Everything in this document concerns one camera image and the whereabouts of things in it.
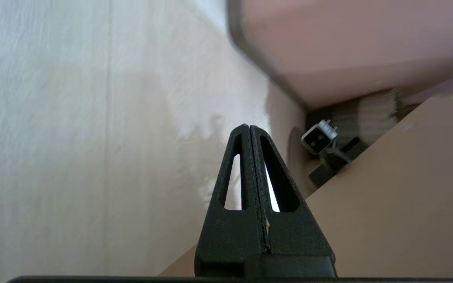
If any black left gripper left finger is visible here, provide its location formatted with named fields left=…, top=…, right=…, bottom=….
left=195, top=124, right=268, bottom=258

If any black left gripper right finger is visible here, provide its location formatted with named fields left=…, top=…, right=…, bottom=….
left=251, top=126, right=335, bottom=258

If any brown cardboard shoe box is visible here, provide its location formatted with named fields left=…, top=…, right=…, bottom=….
left=160, top=0, right=453, bottom=277

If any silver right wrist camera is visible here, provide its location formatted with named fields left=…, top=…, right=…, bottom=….
left=301, top=120, right=339, bottom=156

